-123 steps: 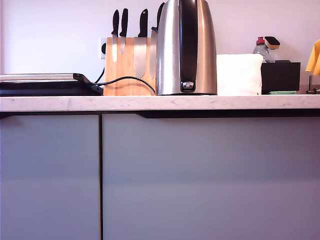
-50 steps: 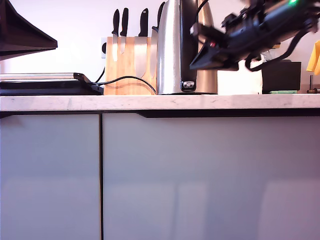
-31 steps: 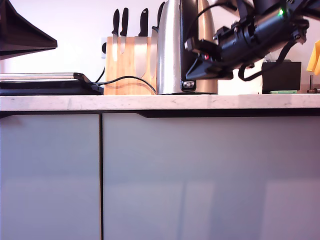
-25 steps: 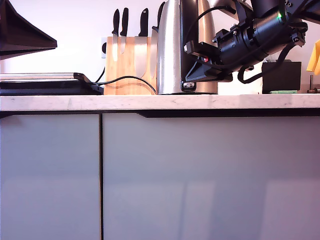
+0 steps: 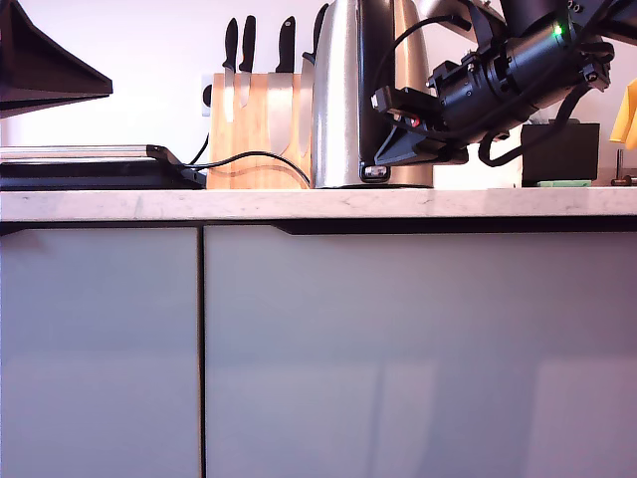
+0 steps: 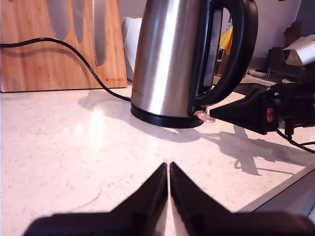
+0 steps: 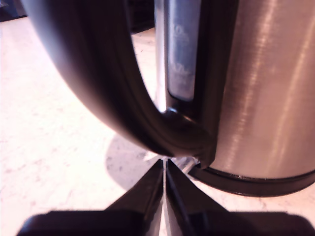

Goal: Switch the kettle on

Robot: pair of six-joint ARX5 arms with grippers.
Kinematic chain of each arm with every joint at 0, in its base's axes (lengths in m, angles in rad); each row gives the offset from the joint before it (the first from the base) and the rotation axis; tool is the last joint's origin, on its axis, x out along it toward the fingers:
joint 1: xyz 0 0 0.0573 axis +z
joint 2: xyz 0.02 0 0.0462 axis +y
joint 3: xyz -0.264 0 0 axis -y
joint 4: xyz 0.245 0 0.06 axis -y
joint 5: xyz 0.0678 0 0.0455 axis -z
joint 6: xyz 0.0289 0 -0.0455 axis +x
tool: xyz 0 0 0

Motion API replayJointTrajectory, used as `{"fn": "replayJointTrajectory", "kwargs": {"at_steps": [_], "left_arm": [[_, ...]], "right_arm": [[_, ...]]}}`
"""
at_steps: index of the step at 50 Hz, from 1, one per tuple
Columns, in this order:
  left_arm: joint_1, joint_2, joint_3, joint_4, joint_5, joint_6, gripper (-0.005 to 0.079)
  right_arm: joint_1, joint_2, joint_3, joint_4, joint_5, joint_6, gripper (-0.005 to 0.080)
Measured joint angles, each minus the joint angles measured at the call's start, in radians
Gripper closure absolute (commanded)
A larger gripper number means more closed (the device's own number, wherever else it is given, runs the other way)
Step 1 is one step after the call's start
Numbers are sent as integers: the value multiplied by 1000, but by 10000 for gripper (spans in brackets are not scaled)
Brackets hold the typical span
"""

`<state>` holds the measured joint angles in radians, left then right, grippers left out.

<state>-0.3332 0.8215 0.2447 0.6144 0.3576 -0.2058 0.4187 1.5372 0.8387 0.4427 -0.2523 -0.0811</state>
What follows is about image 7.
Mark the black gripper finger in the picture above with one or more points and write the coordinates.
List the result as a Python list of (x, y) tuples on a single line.
[(182, 196), (150, 191)]

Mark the stainless steel electric kettle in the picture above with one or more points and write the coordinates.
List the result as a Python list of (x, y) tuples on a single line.
[(265, 86)]

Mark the black kettle base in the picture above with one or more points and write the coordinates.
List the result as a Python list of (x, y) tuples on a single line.
[(246, 185)]

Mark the black tabletop grill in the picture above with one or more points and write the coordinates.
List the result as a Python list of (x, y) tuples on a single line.
[(9, 9)]

